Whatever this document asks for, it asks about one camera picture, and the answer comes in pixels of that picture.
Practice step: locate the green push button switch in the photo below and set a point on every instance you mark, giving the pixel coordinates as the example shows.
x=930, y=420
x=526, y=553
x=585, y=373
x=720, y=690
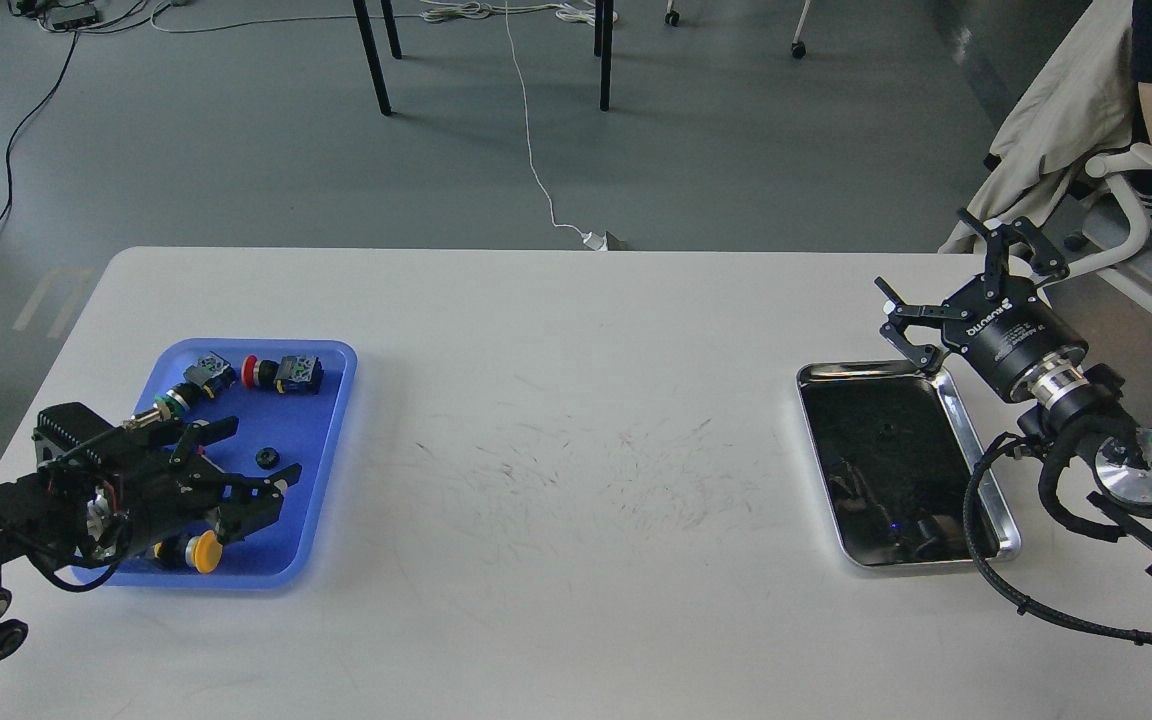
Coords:
x=204, y=379

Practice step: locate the blue plastic tray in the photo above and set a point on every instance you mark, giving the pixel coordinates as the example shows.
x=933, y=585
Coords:
x=302, y=428

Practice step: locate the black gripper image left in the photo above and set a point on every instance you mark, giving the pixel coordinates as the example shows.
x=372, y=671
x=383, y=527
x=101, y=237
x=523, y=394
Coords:
x=151, y=480

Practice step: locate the yellow push button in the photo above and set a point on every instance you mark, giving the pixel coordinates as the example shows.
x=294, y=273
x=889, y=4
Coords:
x=201, y=553

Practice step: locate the red emergency stop button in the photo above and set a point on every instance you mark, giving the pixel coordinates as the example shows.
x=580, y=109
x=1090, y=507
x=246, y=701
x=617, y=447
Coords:
x=291, y=375

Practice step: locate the black table leg left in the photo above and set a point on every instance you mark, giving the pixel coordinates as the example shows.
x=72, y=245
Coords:
x=371, y=48

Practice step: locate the black table leg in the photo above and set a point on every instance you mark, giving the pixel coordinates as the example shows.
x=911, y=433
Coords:
x=371, y=48
x=603, y=15

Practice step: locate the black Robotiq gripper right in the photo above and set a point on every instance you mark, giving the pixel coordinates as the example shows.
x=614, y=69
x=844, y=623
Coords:
x=1011, y=340

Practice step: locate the beige jacket on chair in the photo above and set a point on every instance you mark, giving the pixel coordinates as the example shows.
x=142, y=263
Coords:
x=1081, y=102

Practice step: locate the silver metal tray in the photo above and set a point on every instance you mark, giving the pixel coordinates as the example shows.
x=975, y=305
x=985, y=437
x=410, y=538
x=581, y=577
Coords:
x=898, y=506

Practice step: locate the black table leg right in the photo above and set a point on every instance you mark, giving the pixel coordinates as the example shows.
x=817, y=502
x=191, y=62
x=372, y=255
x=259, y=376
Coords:
x=603, y=15

